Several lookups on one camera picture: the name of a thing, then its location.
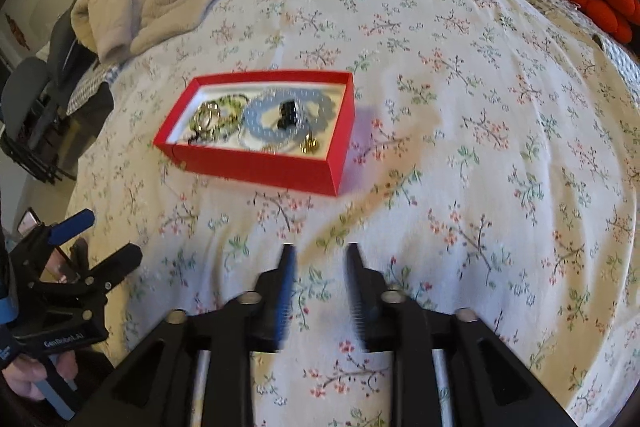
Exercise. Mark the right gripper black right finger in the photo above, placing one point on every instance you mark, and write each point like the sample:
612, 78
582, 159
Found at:
488, 384

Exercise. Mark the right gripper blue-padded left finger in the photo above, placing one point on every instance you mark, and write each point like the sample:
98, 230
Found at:
155, 384

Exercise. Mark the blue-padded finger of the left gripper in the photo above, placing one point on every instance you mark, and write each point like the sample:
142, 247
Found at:
62, 232

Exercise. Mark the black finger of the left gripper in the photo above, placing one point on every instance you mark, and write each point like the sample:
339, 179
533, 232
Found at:
91, 283

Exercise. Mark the gold silver bangle rings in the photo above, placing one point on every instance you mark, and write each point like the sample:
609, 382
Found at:
206, 116

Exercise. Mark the red cardboard box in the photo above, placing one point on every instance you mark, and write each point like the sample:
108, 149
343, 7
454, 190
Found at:
225, 125

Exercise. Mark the black hair claw clip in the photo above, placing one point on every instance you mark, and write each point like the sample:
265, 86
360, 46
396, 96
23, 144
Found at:
289, 115

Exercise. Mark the person's left hand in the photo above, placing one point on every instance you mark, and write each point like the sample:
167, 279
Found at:
23, 374

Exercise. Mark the pink phone screen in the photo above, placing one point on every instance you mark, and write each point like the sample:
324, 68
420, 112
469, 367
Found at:
28, 221

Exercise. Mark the dark clothing on chair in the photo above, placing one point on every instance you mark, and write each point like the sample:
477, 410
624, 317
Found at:
42, 132

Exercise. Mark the checked grey cloth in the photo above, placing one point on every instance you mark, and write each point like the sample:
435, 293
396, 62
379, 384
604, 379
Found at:
88, 86

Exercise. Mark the floral white bedsheet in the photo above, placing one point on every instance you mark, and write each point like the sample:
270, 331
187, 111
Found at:
494, 165

